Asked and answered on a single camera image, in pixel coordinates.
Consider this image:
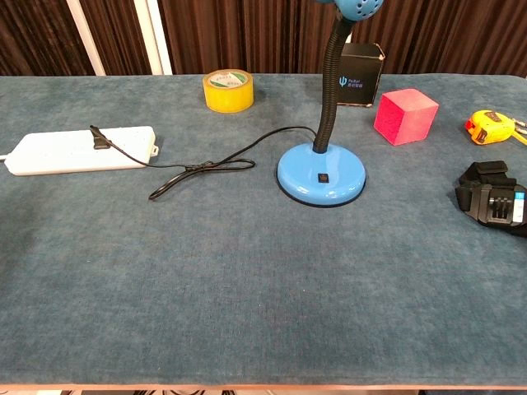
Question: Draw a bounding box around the blue gooseneck desk lamp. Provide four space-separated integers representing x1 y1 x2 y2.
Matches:
276 0 385 207

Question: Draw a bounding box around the blue fabric table cloth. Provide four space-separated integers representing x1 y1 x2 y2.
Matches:
0 73 527 388

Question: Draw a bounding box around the yellow packing tape roll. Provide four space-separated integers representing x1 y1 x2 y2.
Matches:
202 68 254 114

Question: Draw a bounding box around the black cardboard box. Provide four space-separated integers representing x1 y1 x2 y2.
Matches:
336 40 385 109

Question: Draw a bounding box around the pink foam cube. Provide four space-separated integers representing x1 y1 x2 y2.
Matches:
373 87 440 146

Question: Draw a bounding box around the dark brown pleated curtain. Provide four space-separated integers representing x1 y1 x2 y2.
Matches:
0 0 527 79

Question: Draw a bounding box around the white power strip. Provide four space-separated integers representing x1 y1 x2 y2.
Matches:
4 125 160 177

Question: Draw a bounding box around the yellow tape measure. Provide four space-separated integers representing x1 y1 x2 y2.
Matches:
464 109 527 146

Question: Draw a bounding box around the black power cord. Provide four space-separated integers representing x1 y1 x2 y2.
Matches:
89 124 320 202

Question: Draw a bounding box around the white frame post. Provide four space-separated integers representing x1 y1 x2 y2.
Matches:
65 0 107 77
133 0 174 77

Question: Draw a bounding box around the black strap camera mount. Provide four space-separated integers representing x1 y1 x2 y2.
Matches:
454 160 527 239

